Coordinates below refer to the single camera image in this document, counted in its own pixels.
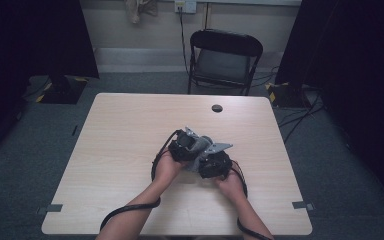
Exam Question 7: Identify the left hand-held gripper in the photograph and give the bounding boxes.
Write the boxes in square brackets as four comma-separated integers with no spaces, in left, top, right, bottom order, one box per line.
[168,126,201,164]

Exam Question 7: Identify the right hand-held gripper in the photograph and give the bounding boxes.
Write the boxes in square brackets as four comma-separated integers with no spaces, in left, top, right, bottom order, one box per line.
[198,142,234,180]

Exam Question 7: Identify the person's right hand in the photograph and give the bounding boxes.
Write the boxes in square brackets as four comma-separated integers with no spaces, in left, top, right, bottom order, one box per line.
[213,161,248,201]

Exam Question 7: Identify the person's left hand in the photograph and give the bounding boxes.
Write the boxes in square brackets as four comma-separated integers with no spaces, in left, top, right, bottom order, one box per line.
[153,151,188,191]

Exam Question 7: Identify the black folding chair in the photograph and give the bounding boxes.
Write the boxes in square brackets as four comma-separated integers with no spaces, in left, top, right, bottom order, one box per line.
[187,28,264,97]

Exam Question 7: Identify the grey tape strip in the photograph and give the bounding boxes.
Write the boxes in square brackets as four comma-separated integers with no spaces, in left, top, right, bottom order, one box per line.
[36,203,64,215]
[292,200,315,212]

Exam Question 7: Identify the black stand base yellow tape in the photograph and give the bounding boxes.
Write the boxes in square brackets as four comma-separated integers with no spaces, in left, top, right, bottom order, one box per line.
[39,74,89,105]
[264,81,311,108]

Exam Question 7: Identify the beige hanging cloth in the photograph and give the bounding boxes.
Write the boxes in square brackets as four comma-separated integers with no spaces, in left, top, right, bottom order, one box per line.
[123,0,159,24]

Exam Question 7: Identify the black curtain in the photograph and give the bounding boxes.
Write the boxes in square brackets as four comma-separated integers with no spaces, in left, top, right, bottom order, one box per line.
[274,0,384,214]
[0,0,100,168]

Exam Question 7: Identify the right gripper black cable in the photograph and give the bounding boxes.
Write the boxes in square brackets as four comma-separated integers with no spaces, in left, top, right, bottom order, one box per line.
[229,166,274,240]

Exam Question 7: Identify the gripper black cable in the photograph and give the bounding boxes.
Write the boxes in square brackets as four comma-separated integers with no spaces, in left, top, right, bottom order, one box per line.
[99,129,181,233]
[229,166,274,240]

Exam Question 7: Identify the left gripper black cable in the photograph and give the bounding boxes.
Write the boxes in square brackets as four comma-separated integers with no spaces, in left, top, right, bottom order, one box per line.
[99,129,181,233]

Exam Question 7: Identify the black floor cables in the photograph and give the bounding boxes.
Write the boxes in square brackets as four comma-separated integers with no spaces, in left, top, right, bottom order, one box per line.
[251,65,325,145]

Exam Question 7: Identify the black wall socket cable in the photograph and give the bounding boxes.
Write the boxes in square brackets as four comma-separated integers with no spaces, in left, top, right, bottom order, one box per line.
[178,6,191,76]

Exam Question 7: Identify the white wall socket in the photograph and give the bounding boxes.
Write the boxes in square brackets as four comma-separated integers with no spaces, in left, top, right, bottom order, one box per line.
[174,0,198,14]

